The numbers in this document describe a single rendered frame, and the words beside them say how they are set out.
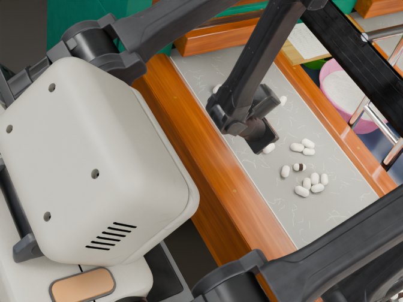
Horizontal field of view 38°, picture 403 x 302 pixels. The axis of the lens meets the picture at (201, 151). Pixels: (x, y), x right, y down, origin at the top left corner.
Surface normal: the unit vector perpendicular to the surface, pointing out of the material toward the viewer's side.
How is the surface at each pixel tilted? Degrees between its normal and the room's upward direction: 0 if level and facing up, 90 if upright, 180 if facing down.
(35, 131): 48
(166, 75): 0
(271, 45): 93
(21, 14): 0
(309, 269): 34
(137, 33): 28
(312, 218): 0
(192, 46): 90
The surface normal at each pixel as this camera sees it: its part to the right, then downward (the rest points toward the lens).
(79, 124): -0.39, -0.30
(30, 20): 0.22, -0.61
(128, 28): -0.18, -0.36
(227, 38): 0.47, 0.75
